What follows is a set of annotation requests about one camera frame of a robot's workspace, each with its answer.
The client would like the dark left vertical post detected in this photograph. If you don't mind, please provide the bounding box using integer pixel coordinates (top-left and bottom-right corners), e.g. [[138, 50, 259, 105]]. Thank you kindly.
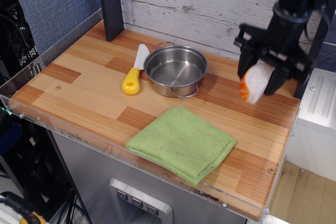
[[100, 0, 124, 41]]

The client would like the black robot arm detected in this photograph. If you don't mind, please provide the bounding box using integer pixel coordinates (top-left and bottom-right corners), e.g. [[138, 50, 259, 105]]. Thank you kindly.
[[235, 0, 335, 95]]

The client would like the white and orange toy sushi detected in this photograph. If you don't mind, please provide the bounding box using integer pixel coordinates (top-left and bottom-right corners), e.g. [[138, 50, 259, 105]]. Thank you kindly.
[[238, 61, 275, 104]]

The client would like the stainless steel pot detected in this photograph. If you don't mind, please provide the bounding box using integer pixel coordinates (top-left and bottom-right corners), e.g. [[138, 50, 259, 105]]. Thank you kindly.
[[144, 41, 208, 98]]

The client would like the black plastic crate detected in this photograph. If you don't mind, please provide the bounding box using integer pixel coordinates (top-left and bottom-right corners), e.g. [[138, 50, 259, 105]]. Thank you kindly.
[[1, 0, 39, 77]]

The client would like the clear acrylic table guard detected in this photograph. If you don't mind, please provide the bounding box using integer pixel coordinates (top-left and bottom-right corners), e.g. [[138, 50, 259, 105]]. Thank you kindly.
[[1, 14, 299, 223]]

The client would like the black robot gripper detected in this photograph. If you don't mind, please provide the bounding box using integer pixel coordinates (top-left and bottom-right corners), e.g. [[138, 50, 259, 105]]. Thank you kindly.
[[234, 2, 312, 95]]

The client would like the dark right vertical post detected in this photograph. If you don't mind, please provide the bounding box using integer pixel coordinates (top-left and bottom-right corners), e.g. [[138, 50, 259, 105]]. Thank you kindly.
[[293, 0, 335, 99]]

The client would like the green knitted cloth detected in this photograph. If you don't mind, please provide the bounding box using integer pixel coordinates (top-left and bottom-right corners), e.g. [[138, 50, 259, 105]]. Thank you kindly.
[[126, 106, 236, 186]]

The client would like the dark vertical post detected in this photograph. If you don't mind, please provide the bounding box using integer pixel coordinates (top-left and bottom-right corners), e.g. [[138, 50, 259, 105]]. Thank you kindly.
[[293, 0, 335, 99], [100, 0, 124, 41]]

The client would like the white aluminium rail block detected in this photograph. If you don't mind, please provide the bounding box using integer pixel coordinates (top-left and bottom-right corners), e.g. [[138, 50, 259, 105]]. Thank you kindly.
[[285, 68, 335, 180]]

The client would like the black and yellow cable bundle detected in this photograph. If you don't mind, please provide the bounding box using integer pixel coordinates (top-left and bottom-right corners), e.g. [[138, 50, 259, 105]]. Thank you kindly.
[[0, 195, 47, 224]]

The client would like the silver cabinet with button panel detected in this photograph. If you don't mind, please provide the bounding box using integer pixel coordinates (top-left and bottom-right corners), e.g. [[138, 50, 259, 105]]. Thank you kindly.
[[53, 133, 247, 223]]

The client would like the yellow handled toy knife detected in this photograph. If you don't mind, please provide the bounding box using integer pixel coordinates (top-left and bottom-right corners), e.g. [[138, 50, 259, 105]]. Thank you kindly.
[[122, 44, 150, 95]]

